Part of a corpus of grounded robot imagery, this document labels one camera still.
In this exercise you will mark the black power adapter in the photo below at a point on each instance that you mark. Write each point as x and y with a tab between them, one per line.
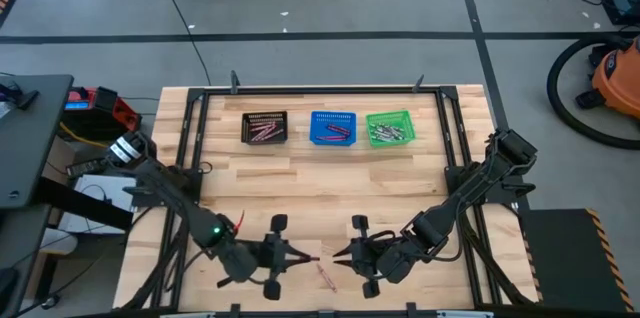
82	168

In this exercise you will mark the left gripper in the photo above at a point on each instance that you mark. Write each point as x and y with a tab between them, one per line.
274	255

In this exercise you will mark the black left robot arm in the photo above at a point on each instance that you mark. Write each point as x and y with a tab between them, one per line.
170	183

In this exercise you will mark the black chair wheel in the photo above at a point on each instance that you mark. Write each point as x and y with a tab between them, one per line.
51	302

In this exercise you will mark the dark desk panel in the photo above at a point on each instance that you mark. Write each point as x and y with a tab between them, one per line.
20	258

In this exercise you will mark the black desk top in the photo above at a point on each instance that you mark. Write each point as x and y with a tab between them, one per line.
35	143

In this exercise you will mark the red black power station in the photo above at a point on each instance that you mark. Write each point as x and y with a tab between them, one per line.
82	115

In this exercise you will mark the blue plastic basket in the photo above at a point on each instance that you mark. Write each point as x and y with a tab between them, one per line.
320	120

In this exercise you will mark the black desk device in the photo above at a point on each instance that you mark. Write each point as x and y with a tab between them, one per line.
25	99

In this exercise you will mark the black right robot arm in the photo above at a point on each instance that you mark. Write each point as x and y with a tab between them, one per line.
470	190

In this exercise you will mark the orange vacuum cleaner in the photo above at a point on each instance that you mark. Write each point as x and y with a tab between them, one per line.
620	78

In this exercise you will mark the black desk leg bar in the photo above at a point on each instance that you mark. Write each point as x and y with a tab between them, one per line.
85	204

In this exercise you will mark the orange shop vacuum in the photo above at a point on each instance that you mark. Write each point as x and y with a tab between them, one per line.
551	90

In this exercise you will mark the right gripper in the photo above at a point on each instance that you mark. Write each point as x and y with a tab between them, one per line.
370	255

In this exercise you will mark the white box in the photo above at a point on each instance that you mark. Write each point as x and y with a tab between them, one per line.
100	185

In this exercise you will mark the red tape tab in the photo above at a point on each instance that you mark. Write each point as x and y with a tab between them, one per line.
239	221

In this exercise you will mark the green plastic basket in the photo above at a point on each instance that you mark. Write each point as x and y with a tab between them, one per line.
407	118

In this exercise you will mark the white light bar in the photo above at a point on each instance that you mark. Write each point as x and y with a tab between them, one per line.
190	315
465	315

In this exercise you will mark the black plastic basket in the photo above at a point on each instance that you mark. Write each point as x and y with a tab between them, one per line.
250	138

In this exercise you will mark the black aluminium table frame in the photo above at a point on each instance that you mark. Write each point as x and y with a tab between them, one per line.
300	90

